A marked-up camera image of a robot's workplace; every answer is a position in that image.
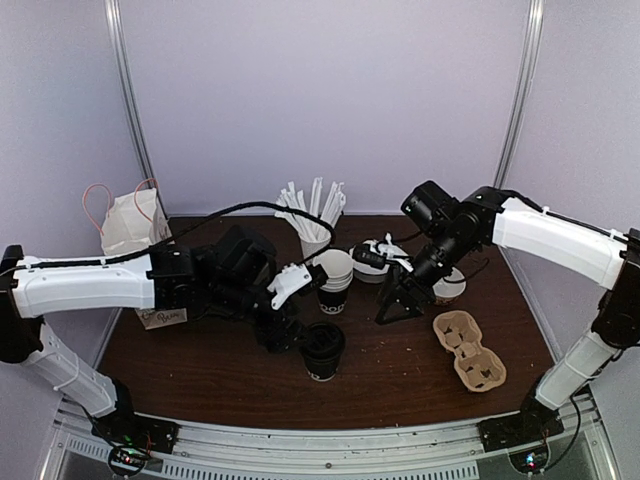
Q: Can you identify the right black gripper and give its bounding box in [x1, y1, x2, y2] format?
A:
[376, 227, 477, 326]

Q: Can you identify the black cup lid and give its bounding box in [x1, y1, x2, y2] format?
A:
[300, 322, 346, 360]

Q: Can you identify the stack of paper cups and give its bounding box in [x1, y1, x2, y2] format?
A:
[312, 249, 353, 315]

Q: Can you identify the single black paper cup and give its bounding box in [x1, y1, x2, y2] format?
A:
[300, 350, 343, 382]

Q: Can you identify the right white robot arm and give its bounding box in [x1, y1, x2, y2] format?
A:
[376, 181, 639, 442]

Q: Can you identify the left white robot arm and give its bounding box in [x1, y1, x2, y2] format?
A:
[1, 226, 313, 444]

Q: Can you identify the white scalloped bowl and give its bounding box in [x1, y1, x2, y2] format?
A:
[348, 242, 406, 284]

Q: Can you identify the white round bowl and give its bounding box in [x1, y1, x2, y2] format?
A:
[433, 268, 466, 306]

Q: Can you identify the cardboard cup carrier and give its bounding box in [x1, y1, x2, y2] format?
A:
[432, 310, 507, 393]

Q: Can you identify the white cup of straws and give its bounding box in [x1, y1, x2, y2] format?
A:
[275, 177, 347, 264]

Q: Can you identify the white paper bag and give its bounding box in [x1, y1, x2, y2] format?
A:
[82, 178, 172, 256]

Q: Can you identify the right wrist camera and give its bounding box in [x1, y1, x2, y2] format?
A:
[351, 233, 414, 273]

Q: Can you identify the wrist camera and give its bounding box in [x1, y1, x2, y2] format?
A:
[351, 233, 414, 273]
[267, 264, 328, 310]

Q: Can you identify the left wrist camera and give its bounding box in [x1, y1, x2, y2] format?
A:
[267, 264, 328, 310]

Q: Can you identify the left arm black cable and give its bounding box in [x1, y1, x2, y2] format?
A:
[0, 200, 335, 276]

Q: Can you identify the aluminium front rail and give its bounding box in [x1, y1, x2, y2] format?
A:
[35, 393, 621, 479]

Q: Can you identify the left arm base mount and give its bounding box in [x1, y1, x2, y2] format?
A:
[88, 411, 179, 454]

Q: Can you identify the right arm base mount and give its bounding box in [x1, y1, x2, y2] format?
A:
[477, 412, 564, 452]

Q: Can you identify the right aluminium post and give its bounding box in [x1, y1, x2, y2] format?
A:
[493, 0, 545, 188]

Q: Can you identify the aluminium post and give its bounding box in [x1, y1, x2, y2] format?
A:
[104, 0, 161, 201]
[493, 0, 545, 188]

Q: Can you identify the left aluminium post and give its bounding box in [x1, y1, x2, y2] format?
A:
[104, 0, 161, 201]

